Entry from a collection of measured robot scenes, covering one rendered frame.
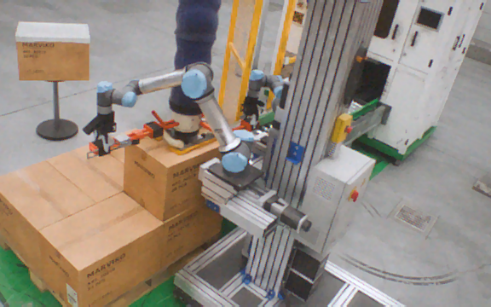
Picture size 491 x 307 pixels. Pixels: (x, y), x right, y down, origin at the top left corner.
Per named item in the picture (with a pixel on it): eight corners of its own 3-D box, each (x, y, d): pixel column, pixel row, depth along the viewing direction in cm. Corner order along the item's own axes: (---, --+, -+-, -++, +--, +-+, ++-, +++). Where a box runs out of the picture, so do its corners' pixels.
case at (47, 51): (87, 64, 433) (87, 24, 412) (89, 81, 401) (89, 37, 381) (21, 63, 410) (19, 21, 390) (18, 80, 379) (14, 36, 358)
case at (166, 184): (190, 161, 331) (196, 112, 311) (229, 188, 311) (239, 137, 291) (123, 189, 290) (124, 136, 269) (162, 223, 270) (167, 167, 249)
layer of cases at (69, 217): (134, 169, 380) (135, 127, 360) (221, 230, 333) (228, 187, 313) (-4, 228, 294) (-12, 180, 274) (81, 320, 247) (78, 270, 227)
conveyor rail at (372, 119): (376, 120, 487) (382, 105, 477) (380, 123, 484) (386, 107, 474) (244, 205, 321) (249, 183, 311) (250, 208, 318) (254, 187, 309)
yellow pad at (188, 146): (208, 133, 290) (209, 126, 287) (219, 140, 285) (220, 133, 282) (167, 148, 266) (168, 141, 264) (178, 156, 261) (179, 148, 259)
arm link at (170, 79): (214, 54, 217) (127, 76, 231) (208, 60, 208) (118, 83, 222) (221, 76, 222) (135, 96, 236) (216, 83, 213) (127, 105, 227)
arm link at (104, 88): (109, 88, 211) (93, 84, 212) (109, 108, 217) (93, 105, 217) (117, 82, 218) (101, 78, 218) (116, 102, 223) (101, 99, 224)
